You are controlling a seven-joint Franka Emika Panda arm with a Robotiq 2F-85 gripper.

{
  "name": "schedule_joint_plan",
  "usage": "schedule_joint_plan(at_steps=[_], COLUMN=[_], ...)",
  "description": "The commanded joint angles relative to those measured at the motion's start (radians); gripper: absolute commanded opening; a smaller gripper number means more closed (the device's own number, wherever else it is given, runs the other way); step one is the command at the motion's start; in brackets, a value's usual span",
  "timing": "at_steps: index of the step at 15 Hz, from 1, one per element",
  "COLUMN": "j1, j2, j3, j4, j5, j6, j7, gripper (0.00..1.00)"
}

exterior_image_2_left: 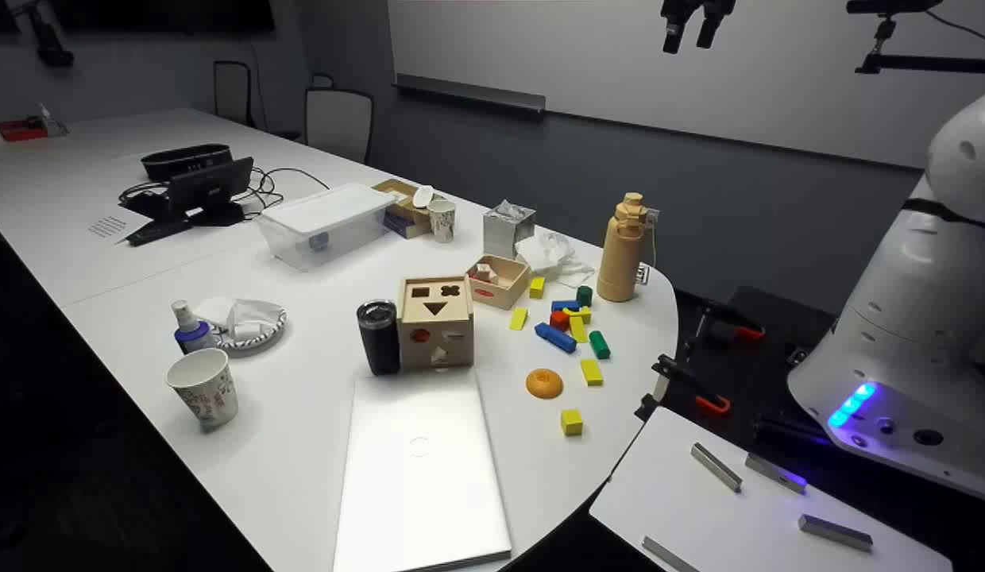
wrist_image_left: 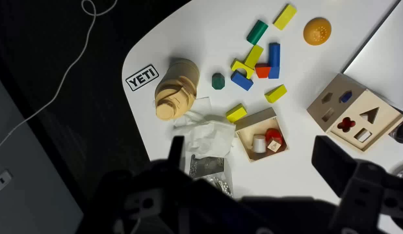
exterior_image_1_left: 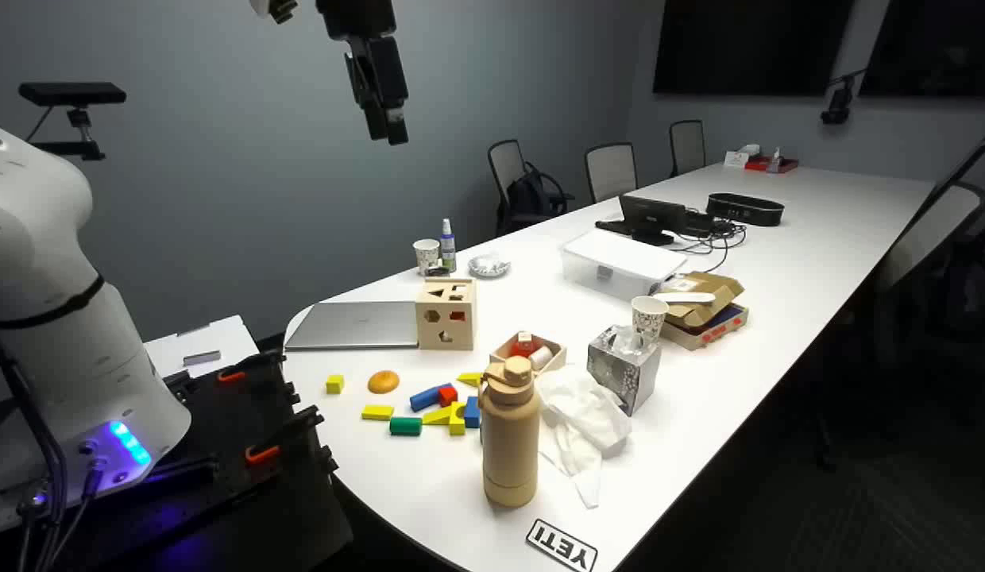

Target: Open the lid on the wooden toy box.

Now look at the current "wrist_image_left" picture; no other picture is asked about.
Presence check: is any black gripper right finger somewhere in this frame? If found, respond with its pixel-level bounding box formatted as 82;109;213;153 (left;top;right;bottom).
311;135;403;234

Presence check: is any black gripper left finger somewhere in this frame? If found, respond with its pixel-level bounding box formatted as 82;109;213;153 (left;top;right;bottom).
82;135;238;234

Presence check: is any wooden shape sorter toy box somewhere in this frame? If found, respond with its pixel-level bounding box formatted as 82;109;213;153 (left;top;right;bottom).
305;71;403;153

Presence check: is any red toy piece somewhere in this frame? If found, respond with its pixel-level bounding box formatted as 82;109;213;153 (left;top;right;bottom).
264;127;285;146

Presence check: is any small open wooden tray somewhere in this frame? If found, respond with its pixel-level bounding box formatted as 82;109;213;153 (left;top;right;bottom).
234;107;290;162

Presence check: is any silver foil packet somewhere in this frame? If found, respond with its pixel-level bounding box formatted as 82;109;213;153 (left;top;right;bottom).
188;155;234;195

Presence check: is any crumpled clear plastic bag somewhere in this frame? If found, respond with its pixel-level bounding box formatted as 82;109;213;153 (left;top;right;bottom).
173;96;238;160

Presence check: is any tan plastic bottle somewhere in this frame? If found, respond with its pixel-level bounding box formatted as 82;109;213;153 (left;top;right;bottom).
153;57;201;122

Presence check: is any small tan wooden piece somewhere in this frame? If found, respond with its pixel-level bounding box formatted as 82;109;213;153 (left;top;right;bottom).
266;140;283;153

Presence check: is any black mug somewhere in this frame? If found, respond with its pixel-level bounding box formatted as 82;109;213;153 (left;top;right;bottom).
392;121;403;144

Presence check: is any white cylinder piece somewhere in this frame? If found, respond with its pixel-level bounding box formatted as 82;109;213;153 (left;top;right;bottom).
252;134;268;155

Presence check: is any green octagon block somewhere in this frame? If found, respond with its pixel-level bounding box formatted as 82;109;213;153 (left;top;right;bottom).
210;71;226;91

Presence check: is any YETI sticker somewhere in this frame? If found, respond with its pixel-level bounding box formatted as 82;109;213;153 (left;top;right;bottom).
125;64;160;92

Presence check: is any short blue wooden block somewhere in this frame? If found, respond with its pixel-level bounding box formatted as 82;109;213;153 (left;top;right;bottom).
229;70;255;92

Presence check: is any yellow arch block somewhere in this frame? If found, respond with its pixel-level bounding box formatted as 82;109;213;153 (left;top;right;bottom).
229;58;256;81

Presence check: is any silver laptop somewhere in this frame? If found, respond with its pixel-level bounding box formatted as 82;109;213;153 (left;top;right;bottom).
342;0;403;114

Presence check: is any red wooden block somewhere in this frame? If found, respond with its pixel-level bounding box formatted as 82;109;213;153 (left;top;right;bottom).
253;62;272;79

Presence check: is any long blue wooden block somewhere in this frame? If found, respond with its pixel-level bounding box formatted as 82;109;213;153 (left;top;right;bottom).
268;42;282;81

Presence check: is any long yellow wooden block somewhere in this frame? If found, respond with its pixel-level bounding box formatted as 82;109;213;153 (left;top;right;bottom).
243;44;265;70

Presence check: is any orange half sphere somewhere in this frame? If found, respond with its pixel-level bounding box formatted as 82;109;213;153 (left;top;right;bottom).
301;16;333;47

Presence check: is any green wooden cylinder block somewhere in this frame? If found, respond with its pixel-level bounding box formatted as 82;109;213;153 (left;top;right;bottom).
246;18;269;45

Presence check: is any thin white cable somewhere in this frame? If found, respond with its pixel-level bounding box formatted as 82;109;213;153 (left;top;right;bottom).
0;0;121;156

